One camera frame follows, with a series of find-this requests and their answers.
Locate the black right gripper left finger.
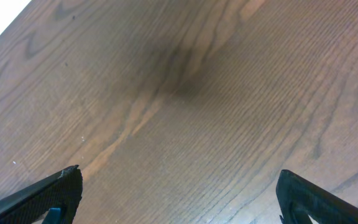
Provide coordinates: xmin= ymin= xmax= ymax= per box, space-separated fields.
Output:
xmin=0 ymin=165 xmax=83 ymax=223

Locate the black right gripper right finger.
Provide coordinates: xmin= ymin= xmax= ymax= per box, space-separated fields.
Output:
xmin=276 ymin=169 xmax=358 ymax=224

